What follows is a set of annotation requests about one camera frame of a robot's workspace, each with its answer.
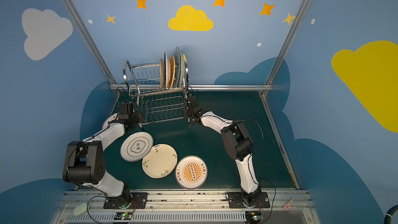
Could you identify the orange sunburst plate by rack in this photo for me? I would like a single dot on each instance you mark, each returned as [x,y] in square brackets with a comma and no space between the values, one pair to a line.
[107,122]

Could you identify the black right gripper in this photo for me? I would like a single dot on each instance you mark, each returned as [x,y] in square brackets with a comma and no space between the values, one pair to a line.
[191,110]

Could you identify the right green circuit board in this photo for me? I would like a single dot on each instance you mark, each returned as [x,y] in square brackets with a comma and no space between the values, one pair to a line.
[253,218]

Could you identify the right aluminium upright post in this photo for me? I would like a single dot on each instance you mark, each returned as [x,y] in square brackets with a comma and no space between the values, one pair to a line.
[294,27]

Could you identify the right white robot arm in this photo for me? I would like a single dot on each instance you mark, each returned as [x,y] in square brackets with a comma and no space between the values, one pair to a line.
[237,142]

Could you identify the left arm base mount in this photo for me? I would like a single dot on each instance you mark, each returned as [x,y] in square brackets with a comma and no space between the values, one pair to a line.
[136,200]

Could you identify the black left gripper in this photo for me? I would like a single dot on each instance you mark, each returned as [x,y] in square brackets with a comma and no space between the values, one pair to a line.
[135,117]

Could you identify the orange sunburst plate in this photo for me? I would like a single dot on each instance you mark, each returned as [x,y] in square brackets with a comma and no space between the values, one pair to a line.
[191,172]
[107,122]

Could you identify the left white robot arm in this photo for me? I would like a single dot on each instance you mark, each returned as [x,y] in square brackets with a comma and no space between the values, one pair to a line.
[85,162]

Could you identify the large pale green plate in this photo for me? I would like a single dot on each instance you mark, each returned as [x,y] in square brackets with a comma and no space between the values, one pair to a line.
[178,57]

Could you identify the yellow woven plate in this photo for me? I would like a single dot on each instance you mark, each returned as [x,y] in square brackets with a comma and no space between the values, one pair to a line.
[172,72]

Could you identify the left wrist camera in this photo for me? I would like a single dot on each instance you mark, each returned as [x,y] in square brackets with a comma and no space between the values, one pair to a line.
[126,110]

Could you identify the pink clothes peg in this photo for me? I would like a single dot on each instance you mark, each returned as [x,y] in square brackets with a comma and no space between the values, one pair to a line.
[288,204]

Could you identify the steel two-tier dish rack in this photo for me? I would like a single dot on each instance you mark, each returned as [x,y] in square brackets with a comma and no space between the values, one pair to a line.
[155,105]

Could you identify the dark blue speckled plate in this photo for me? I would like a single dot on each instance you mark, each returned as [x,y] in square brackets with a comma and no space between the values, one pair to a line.
[162,74]

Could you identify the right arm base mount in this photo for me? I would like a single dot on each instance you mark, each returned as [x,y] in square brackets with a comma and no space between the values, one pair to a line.
[240,200]

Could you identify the white plate with black motif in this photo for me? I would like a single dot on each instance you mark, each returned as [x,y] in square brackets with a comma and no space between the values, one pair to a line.
[136,146]

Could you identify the aluminium back frame rail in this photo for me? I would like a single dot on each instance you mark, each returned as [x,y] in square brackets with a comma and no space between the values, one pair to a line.
[205,87]

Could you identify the left aluminium upright post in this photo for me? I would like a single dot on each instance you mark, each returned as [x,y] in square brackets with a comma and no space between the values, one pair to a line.
[79,22]

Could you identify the pale green round disc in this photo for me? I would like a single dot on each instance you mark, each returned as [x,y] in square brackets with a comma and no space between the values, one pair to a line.
[80,209]

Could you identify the orange sunburst plate front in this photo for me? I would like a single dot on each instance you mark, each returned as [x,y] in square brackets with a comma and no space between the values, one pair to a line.
[191,172]

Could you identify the green rim Hao Wei plate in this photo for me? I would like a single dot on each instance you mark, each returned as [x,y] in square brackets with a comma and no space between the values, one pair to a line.
[167,70]

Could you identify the small pale green plate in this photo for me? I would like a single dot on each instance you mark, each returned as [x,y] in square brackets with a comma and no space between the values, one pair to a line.
[184,71]

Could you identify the aluminium upright post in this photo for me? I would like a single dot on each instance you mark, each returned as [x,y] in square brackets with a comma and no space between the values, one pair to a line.
[79,22]
[294,27]

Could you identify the green circuit board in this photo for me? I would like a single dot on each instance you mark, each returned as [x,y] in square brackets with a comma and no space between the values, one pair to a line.
[253,218]
[123,216]

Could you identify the left green circuit board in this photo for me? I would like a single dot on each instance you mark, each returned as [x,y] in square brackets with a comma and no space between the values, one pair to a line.
[123,216]

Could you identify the cream floral plate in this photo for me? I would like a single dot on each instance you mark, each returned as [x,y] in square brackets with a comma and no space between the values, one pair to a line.
[160,161]

